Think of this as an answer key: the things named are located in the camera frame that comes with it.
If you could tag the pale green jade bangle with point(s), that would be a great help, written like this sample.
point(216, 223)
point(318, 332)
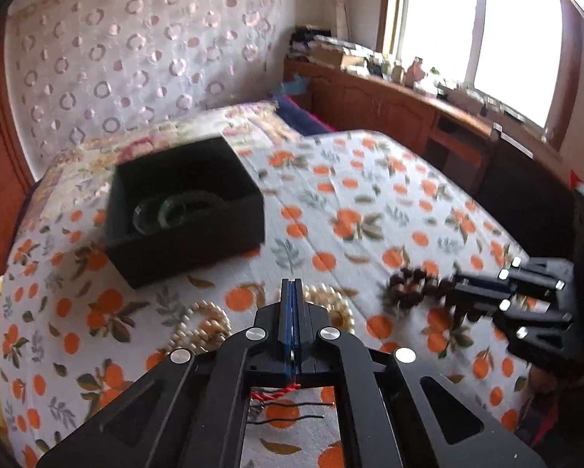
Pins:
point(143, 224)

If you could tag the wooden cabinet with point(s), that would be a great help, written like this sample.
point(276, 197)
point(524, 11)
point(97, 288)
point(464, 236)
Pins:
point(379, 107)

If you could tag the window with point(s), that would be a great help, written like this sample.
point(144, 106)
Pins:
point(511, 29)

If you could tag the orange print bed sheet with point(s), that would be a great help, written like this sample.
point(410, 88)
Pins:
point(370, 195)

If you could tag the dark green jade bangle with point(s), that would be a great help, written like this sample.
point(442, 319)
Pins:
point(194, 204)

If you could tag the floral quilt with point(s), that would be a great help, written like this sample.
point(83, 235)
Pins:
point(101, 146)

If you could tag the cardboard box with papers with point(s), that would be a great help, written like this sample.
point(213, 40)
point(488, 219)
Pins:
point(340, 51)

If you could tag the pink figurine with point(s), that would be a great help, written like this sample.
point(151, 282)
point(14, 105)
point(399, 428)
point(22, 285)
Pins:
point(416, 69)

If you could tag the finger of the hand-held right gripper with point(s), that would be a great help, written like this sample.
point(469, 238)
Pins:
point(477, 302)
point(487, 280)

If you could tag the teal plastic bag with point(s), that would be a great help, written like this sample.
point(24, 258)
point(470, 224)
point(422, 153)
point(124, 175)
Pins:
point(295, 86)

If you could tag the black jewelry box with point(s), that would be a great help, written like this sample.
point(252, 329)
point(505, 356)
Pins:
point(209, 234)

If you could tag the pile of dark clothes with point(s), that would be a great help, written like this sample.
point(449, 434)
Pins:
point(302, 41)

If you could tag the dark blue blanket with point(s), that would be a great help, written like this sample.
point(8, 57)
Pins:
point(299, 114)

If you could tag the circle pattern sheer curtain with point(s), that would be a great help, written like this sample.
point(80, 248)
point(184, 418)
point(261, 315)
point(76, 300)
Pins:
point(126, 48)

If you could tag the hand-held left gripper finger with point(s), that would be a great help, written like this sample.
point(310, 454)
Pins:
point(288, 331)
point(297, 331)

